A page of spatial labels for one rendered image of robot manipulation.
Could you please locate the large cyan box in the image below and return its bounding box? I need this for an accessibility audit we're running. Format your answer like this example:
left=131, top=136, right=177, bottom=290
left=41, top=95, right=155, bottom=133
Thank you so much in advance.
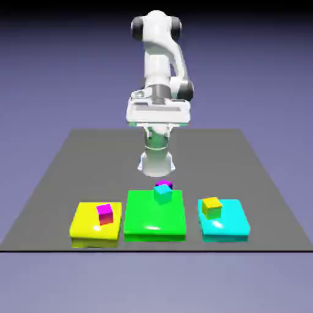
left=197, top=198, right=251, bottom=243

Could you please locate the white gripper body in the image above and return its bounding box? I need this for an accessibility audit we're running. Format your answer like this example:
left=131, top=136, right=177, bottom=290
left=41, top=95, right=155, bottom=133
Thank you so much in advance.
left=125, top=97, right=191, bottom=128

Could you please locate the large green box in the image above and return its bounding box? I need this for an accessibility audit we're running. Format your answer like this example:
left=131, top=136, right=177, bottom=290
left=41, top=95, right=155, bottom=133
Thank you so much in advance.
left=123, top=190, right=187, bottom=243

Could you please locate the large yellow box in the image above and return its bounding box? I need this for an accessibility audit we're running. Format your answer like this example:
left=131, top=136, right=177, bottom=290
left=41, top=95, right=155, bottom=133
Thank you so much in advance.
left=69, top=201, right=122, bottom=248

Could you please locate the small cyan cube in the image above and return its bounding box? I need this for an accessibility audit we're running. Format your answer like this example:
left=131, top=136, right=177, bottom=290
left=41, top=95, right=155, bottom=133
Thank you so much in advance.
left=153, top=184, right=173, bottom=205

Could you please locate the small purple cube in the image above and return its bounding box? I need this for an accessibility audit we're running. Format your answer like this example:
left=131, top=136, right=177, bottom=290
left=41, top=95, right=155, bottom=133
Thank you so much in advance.
left=155, top=179, right=174, bottom=191

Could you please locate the small yellow cube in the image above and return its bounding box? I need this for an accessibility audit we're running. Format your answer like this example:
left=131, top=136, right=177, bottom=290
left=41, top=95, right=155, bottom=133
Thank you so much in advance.
left=201, top=197, right=223, bottom=220

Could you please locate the small magenta cube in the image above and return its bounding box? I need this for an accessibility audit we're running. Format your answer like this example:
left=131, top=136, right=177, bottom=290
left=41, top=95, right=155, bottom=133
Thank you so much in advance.
left=95, top=204, right=115, bottom=226

